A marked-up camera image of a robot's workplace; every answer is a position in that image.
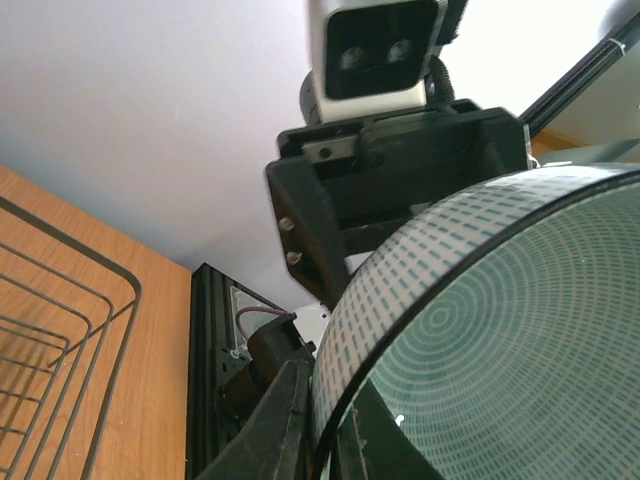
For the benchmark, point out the black right frame post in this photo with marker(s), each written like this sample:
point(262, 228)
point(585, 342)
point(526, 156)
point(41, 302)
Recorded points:
point(613, 47)

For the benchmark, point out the green patterned small bowl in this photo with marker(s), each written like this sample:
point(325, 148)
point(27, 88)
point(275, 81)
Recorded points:
point(496, 333)

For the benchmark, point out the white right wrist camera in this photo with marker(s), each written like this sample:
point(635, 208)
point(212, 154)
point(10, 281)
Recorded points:
point(370, 57)

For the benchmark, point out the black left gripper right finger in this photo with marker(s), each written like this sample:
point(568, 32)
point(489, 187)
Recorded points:
point(370, 445)

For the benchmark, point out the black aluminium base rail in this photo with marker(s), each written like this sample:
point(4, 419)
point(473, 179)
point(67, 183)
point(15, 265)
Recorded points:
point(238, 343)

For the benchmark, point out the dark wire dish rack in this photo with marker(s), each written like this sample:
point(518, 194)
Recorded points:
point(67, 314)

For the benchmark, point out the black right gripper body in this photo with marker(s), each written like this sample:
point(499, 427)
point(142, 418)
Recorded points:
point(342, 188)

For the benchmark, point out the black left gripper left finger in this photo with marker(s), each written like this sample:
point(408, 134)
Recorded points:
point(273, 442)

